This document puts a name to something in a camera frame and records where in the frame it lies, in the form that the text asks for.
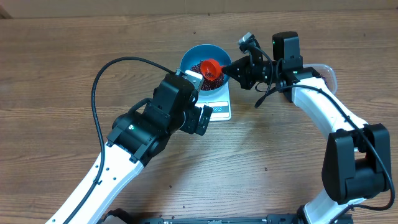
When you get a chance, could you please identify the orange measuring scoop blue handle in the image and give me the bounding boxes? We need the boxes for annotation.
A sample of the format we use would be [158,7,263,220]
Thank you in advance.
[200,58,223,82]

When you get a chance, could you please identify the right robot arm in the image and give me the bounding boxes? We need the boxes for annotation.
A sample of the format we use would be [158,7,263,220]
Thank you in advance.
[223,31,396,223]

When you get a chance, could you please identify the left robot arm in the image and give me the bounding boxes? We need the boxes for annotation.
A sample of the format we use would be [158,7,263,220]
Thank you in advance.
[48,70,213,223]

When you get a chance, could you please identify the white kitchen scale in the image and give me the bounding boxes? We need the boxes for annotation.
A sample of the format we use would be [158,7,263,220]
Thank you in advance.
[195,82,232,122]

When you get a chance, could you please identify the red beans in bowl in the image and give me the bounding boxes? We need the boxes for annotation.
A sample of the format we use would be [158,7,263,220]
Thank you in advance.
[190,62,224,91]

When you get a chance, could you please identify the blue bowl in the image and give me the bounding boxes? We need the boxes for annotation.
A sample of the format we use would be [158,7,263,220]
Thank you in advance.
[180,44,233,96]

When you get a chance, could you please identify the clear plastic container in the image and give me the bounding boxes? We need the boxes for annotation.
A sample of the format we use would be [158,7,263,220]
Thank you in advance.
[303,63,338,95]

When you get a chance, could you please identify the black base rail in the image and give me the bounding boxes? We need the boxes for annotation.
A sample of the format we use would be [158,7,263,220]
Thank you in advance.
[99,207,354,224]

